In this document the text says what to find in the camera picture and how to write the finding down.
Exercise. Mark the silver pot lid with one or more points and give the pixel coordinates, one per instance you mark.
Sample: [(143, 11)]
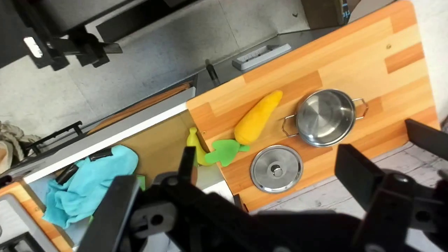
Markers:
[(276, 169)]

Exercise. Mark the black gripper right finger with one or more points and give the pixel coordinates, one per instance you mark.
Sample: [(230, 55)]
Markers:
[(359, 176)]

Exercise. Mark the black metal bracket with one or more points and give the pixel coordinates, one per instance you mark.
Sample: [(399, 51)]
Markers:
[(53, 138)]

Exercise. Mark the yellow plush banana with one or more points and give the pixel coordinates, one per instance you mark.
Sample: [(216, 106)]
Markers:
[(255, 121)]

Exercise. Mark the white toy sink basin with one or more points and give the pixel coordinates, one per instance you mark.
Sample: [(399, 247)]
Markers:
[(107, 141)]

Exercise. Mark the cyan cloth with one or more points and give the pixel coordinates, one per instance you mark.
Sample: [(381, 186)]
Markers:
[(93, 187)]

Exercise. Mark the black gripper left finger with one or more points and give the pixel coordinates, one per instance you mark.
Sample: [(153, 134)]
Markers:
[(109, 212)]

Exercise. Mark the black stand frame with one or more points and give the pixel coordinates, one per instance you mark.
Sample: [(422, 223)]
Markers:
[(56, 33)]

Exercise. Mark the yellow toy banana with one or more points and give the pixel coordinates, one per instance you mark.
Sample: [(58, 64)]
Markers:
[(195, 145)]

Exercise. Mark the grey rectangular strip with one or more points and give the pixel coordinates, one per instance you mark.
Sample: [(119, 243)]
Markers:
[(261, 57)]

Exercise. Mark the silver steel pot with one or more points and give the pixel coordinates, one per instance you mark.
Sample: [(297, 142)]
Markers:
[(325, 118)]

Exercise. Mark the small black clamp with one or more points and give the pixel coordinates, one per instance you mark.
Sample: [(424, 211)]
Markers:
[(212, 72)]

